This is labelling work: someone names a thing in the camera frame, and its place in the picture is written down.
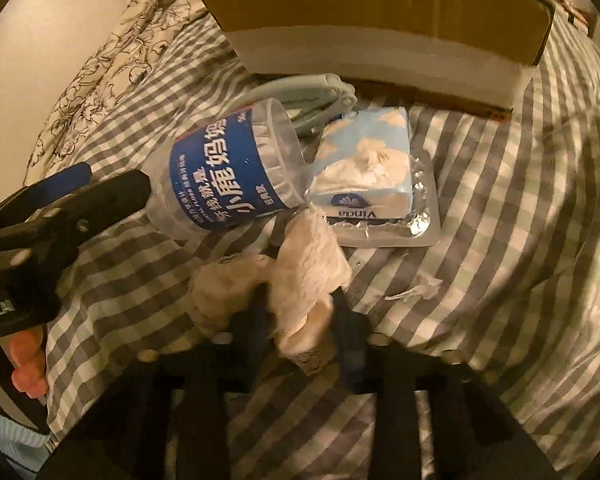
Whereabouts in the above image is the silver blister pack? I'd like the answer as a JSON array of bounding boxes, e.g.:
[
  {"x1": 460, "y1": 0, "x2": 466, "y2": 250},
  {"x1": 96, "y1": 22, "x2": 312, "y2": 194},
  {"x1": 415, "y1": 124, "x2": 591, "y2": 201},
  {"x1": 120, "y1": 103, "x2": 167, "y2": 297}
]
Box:
[{"x1": 332, "y1": 152, "x2": 442, "y2": 248}]

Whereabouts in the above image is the white cloth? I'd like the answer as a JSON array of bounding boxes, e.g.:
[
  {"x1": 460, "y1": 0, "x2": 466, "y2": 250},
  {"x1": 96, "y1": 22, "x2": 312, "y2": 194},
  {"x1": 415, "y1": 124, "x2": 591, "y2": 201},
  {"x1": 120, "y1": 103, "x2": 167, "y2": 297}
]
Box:
[{"x1": 189, "y1": 204, "x2": 353, "y2": 361}]

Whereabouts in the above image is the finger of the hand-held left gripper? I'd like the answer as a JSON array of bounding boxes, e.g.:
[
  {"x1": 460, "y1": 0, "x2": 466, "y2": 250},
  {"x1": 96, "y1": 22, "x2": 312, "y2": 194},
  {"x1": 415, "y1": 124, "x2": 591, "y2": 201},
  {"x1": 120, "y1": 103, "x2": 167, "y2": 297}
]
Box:
[
  {"x1": 0, "y1": 169, "x2": 152, "y2": 273},
  {"x1": 0, "y1": 162, "x2": 94, "y2": 233}
]

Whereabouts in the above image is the pale green coiled cable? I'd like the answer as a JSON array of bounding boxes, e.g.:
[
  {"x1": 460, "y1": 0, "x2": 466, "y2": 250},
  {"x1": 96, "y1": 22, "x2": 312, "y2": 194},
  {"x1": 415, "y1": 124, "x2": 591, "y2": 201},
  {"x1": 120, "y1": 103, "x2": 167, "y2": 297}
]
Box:
[{"x1": 240, "y1": 72, "x2": 357, "y2": 142}]

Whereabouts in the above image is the clear jar with blue label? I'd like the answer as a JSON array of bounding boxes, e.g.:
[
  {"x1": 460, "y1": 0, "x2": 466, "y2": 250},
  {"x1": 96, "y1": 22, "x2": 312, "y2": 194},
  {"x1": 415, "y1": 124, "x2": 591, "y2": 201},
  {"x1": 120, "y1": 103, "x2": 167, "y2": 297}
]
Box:
[{"x1": 144, "y1": 97, "x2": 312, "y2": 242}]

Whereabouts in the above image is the floral print pillow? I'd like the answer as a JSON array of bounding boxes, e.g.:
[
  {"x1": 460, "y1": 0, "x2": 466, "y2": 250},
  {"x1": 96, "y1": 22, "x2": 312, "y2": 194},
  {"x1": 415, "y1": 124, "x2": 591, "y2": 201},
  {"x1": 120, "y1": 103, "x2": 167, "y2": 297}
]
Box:
[{"x1": 26, "y1": 0, "x2": 261, "y2": 188}]

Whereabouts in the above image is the cardboard box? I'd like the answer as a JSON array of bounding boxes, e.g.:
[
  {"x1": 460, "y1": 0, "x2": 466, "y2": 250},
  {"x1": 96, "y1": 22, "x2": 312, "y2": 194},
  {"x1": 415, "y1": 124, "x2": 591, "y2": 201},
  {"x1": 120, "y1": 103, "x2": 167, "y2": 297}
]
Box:
[{"x1": 200, "y1": 0, "x2": 557, "y2": 122}]

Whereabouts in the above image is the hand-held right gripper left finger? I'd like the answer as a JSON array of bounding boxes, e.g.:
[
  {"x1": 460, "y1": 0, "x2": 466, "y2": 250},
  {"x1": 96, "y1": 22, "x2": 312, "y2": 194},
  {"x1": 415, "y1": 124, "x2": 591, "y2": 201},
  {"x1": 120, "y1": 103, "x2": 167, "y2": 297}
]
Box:
[{"x1": 139, "y1": 212, "x2": 290, "y2": 466}]

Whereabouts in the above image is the grey checked bed sheet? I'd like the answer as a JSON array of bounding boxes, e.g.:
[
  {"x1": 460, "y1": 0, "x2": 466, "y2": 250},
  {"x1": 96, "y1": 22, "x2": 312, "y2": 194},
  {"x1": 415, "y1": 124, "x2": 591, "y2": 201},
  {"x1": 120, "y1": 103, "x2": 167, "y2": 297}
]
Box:
[{"x1": 27, "y1": 7, "x2": 600, "y2": 480}]

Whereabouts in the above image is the blue tissue pack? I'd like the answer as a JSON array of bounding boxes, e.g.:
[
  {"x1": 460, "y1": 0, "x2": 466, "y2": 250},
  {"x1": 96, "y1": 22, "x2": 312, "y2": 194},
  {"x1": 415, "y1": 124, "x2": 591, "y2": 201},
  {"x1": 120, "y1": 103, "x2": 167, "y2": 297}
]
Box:
[{"x1": 305, "y1": 106, "x2": 414, "y2": 225}]

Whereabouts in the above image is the person's left hand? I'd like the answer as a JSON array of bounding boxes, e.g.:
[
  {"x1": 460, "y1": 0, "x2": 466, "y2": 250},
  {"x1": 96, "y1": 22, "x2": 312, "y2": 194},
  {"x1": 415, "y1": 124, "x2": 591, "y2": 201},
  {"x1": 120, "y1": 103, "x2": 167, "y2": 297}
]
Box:
[{"x1": 0, "y1": 331, "x2": 48, "y2": 402}]

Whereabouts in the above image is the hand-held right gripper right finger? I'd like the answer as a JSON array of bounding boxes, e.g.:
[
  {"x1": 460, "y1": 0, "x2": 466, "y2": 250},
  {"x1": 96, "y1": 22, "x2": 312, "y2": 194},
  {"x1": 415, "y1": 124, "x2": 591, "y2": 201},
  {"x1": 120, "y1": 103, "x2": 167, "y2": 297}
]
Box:
[{"x1": 330, "y1": 286, "x2": 473, "y2": 443}]

